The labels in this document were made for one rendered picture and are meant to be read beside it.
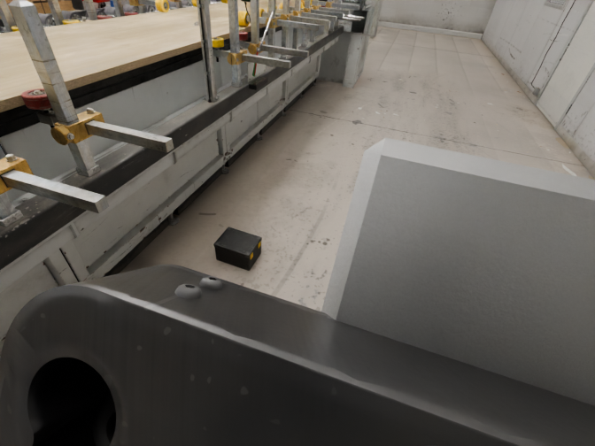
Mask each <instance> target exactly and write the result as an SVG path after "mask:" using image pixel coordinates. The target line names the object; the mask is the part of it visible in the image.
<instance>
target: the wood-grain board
mask: <svg viewBox="0 0 595 446"><path fill-rule="evenodd" d="M209 10H210V20H211V30H212V37H220V38H223V39H224V40H226V39H228V38H229V22H228V4H226V3H218V4H209ZM195 22H198V13H197V7H195V6H193V7H187V8H181V9H174V10H169V11H168V12H149V13H143V14H136V15H130V16H124V17H117V18H110V19H99V20H92V21H86V22H80V23H73V24H66V25H60V26H54V27H44V30H45V33H46V35H47V37H48V40H49V42H50V46H51V48H52V51H53V54H54V56H55V59H56V60H57V63H58V67H59V70H60V72H61V74H62V77H63V79H64V82H65V85H66V88H67V90H71V89H74V88H78V87H81V86H84V85H87V84H90V83H92V82H96V81H100V80H103V79H106V78H109V77H112V76H114V75H117V74H120V73H124V72H127V71H131V70H134V69H136V68H139V67H142V66H145V65H149V64H152V63H155V62H158V61H160V60H163V59H167V58H171V57H174V56H177V55H180V54H182V53H185V52H188V51H191V50H195V49H199V48H202V46H201V38H200V30H199V26H193V25H194V23H195ZM36 88H43V85H42V83H41V81H40V78H39V76H38V74H37V71H36V70H35V66H34V64H33V61H32V59H31V57H30V55H29V53H28V51H27V47H26V45H25V43H24V41H23V39H22V36H21V34H20V32H19V31H16V32H10V33H3V34H0V112H5V111H8V110H10V109H13V108H16V107H19V106H21V105H24V104H25V103H24V101H23V99H22V97H21V94H22V93H23V92H25V91H27V90H30V89H36Z"/></svg>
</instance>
